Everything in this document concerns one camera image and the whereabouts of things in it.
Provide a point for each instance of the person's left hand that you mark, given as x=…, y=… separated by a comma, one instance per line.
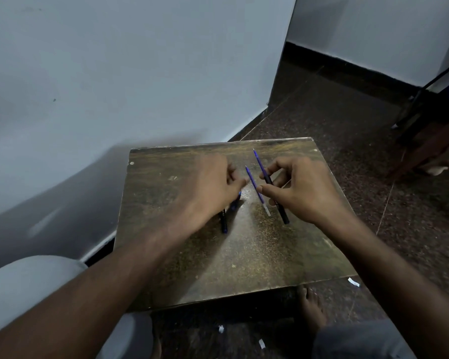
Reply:
x=204, y=190

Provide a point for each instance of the person's right hand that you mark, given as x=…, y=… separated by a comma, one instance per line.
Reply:
x=310, y=194

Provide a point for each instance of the person's right thumb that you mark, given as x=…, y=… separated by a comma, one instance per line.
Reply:
x=270, y=190

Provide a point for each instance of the person's left fingers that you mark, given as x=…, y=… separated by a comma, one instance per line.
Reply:
x=236, y=180

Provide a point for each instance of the blue and black pen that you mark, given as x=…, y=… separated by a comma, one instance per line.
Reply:
x=284, y=216
x=223, y=222

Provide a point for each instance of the person's left forearm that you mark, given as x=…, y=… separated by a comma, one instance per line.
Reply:
x=97, y=291

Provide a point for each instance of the person's right forearm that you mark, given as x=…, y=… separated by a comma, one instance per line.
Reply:
x=393, y=287

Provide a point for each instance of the blue pen refill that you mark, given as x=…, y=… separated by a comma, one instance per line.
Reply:
x=251, y=177

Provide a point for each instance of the small worn wooden table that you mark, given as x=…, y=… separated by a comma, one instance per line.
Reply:
x=224, y=265

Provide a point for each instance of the person's right foot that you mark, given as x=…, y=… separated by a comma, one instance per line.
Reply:
x=311, y=308

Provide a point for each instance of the person's foot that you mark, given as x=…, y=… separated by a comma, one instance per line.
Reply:
x=439, y=167
x=311, y=308

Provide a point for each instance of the brown wooden furniture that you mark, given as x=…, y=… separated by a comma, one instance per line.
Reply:
x=426, y=145

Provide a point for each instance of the person's right leg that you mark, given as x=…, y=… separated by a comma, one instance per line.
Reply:
x=359, y=342

